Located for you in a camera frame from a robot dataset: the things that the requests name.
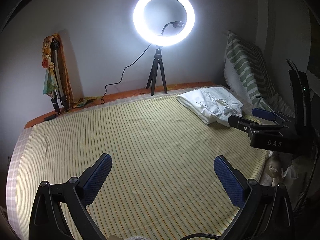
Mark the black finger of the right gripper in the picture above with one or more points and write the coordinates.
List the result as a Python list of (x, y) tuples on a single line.
[(245, 125)]

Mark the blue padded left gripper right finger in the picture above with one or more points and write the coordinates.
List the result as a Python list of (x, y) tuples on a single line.
[(232, 180)]

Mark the small black tripod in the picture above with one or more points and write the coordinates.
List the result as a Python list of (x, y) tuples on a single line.
[(156, 65)]

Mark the gloved right hand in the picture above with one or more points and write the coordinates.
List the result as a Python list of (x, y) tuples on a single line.
[(280, 168)]

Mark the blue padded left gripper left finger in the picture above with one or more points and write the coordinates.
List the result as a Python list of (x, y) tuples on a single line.
[(93, 178)]

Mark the folded silver tripod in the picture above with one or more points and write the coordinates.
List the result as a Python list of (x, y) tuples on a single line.
[(59, 93)]

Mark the colourful hanging cloth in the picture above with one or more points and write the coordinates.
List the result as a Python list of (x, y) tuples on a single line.
[(56, 82)]

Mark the yellow striped bed sheet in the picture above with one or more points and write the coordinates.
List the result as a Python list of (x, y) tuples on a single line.
[(162, 184)]

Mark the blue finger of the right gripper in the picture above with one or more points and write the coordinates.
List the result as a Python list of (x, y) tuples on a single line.
[(276, 117)]

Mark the white garment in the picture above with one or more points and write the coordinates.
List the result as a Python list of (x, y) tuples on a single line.
[(212, 104)]

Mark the white ring light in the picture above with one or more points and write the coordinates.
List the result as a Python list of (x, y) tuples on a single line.
[(165, 23)]

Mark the pink checked blanket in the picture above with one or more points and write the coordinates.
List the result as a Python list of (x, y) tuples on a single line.
[(15, 174)]

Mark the green white wavy pillow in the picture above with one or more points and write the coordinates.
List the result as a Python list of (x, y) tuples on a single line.
[(246, 74)]

